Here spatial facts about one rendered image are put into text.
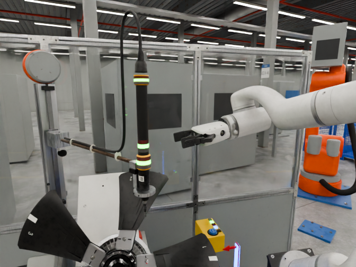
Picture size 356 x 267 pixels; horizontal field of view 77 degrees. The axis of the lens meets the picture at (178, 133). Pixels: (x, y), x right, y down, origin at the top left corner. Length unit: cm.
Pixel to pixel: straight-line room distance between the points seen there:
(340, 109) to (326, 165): 387
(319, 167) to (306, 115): 385
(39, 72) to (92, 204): 67
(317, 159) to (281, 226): 244
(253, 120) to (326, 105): 25
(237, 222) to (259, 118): 123
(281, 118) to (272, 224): 151
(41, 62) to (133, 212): 82
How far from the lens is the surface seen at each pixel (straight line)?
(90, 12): 520
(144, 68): 67
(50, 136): 123
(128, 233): 89
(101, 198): 115
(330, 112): 60
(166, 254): 92
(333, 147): 434
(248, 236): 202
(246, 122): 76
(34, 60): 127
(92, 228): 113
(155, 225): 167
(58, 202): 89
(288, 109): 65
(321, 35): 444
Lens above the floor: 177
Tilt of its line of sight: 11 degrees down
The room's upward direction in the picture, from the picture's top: straight up
